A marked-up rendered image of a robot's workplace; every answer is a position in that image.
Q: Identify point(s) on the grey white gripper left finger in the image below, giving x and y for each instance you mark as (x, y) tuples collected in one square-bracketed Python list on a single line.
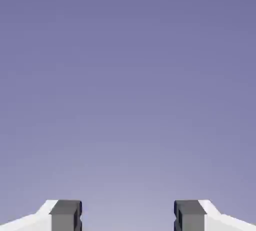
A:
[(64, 215)]

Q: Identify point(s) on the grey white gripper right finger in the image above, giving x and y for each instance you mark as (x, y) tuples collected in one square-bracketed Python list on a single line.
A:
[(192, 215)]

